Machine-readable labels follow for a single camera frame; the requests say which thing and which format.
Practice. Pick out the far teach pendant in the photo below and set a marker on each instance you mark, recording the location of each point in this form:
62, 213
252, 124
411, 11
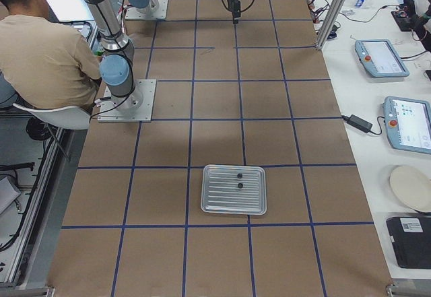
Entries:
380, 59

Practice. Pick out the teach pendant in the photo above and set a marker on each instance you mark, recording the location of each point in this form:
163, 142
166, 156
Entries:
407, 123
380, 59

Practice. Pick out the black power adapter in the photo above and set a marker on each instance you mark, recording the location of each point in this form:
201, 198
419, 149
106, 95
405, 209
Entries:
357, 123

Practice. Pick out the white chair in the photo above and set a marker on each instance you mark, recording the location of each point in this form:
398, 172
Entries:
69, 117

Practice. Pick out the person in beige shirt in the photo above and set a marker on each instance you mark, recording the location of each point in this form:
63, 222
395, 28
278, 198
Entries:
50, 65

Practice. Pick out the near teach pendant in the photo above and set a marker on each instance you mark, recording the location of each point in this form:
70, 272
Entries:
407, 123

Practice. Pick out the white round plate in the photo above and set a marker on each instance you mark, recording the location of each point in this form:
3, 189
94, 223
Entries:
411, 187

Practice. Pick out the black flat box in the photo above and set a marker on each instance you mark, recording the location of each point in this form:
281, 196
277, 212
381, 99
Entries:
410, 239

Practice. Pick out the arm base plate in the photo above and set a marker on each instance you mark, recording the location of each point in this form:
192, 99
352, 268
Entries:
137, 107
132, 14

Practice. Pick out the aluminium frame post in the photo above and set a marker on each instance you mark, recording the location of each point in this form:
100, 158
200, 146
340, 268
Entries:
328, 23

